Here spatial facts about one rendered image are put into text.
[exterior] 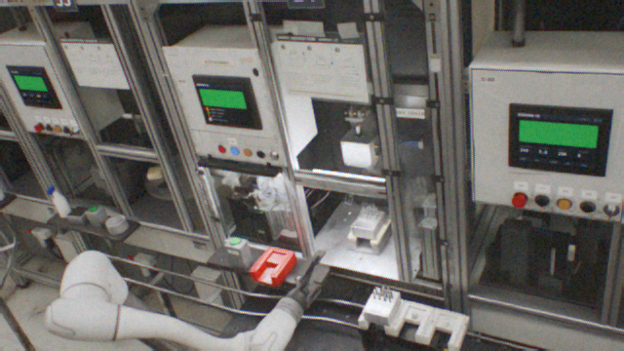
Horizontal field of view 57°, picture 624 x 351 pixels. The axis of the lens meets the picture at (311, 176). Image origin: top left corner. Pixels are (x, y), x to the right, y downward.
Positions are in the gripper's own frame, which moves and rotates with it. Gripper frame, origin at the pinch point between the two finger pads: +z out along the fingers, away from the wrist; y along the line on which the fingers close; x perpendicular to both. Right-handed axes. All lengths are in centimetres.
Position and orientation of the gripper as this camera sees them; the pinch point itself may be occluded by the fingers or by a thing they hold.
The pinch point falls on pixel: (321, 264)
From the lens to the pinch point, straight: 203.6
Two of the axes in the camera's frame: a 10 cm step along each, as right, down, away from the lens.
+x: -8.7, -1.3, 4.7
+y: -1.7, -8.3, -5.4
